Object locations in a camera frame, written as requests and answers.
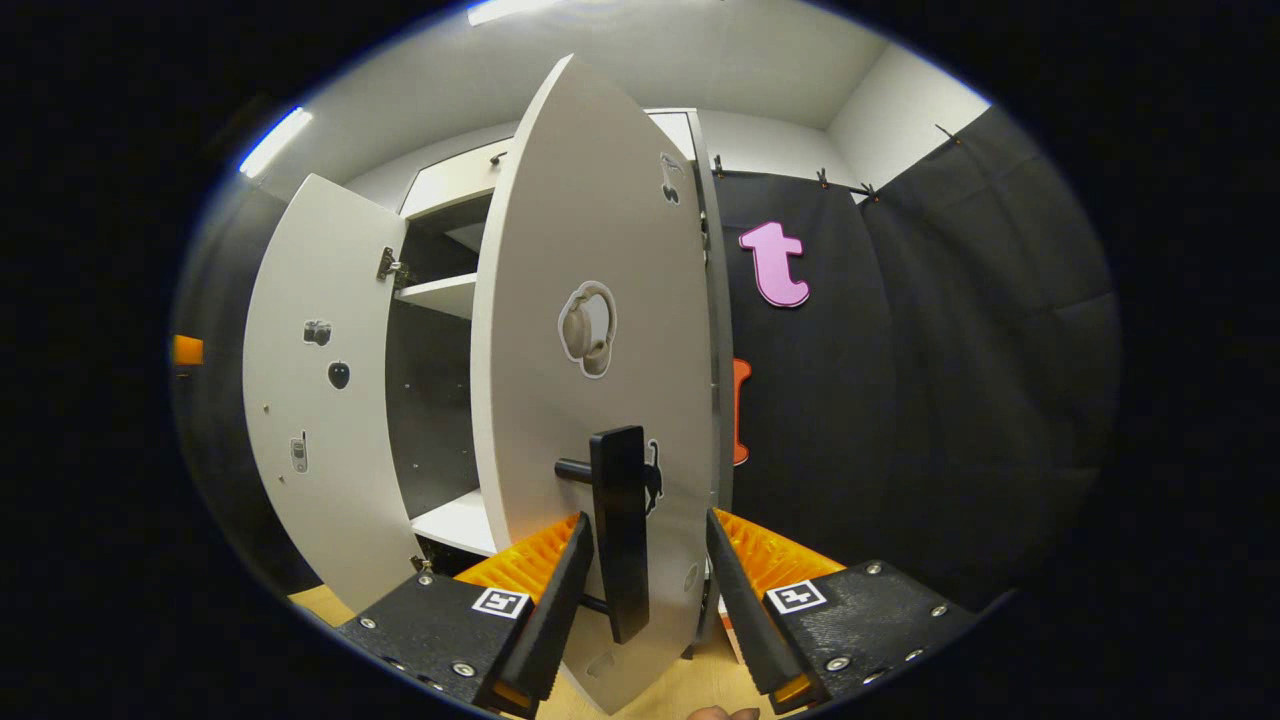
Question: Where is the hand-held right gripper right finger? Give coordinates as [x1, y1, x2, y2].
[706, 508, 981, 713]

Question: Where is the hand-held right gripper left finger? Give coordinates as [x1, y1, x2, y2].
[335, 512, 596, 716]

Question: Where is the white cabinet door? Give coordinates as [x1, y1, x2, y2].
[242, 173, 426, 613]
[470, 53, 736, 716]

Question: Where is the white and grey shoe cabinet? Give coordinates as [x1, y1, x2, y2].
[385, 108, 736, 561]

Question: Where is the cream cabinet drawer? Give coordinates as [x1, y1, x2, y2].
[400, 108, 698, 223]

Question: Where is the small ceiling light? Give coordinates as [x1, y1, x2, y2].
[238, 107, 314, 179]

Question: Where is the black backdrop cloth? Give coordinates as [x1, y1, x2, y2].
[170, 105, 1121, 611]

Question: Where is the black right door handle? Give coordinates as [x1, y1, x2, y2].
[555, 425, 651, 646]

